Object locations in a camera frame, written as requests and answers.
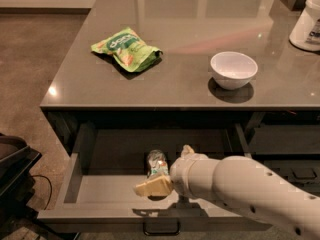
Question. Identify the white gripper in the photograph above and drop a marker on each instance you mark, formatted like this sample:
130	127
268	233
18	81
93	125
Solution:
179	175

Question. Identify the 7up soda can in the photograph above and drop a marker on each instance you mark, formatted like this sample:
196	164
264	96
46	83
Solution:
157	163

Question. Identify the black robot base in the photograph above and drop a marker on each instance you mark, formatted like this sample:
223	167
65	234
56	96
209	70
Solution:
16	160

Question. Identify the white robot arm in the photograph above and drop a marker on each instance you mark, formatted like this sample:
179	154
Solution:
240	185

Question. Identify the open grey top drawer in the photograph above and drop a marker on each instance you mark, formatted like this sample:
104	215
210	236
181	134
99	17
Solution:
97	191

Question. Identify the grey kitchen counter cabinet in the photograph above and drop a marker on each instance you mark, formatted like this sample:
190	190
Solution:
278	109

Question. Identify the closed lower right drawer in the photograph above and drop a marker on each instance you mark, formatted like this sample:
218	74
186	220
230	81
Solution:
304	174

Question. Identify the white bowl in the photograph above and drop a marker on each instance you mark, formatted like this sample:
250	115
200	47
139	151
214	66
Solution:
232	70

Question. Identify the green chip bag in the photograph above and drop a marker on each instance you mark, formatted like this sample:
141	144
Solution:
129	50

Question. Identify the white plastic jar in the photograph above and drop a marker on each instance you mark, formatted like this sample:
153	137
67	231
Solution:
306	33

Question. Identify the metal drawer handle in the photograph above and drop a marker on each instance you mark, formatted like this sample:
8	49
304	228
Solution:
167	228

